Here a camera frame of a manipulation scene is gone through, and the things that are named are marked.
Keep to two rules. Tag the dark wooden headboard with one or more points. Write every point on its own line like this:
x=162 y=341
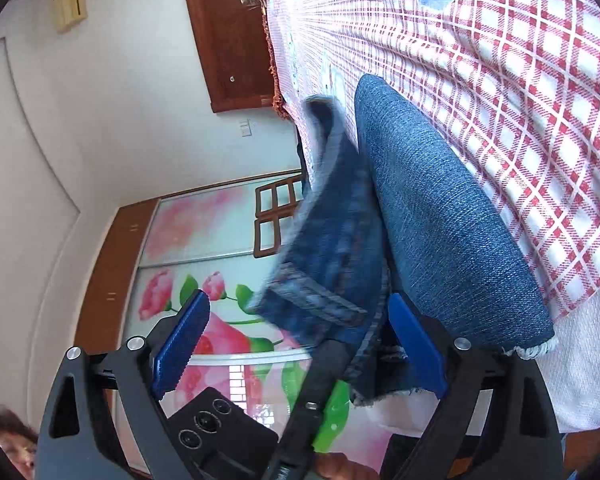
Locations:
x=233 y=54

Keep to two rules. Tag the white wall switch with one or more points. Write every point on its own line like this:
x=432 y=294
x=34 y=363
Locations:
x=245 y=128

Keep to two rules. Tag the pink checked bed sheet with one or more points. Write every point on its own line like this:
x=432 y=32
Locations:
x=512 y=85

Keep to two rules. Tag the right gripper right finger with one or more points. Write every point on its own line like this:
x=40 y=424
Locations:
x=520 y=437

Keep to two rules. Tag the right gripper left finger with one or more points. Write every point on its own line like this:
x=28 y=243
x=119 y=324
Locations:
x=78 y=438

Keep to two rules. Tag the wooden chair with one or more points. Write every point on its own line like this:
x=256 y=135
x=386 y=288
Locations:
x=274 y=202

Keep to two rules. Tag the floral sliding wardrobe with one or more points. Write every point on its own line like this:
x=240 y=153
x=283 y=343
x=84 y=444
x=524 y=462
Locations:
x=194 y=251

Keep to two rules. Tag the person head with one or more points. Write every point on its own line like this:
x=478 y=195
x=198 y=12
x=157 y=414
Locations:
x=19 y=442

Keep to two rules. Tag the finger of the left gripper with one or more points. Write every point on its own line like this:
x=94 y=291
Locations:
x=294 y=454

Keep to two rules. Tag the blue denim jeans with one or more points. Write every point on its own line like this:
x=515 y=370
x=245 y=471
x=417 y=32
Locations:
x=393 y=209

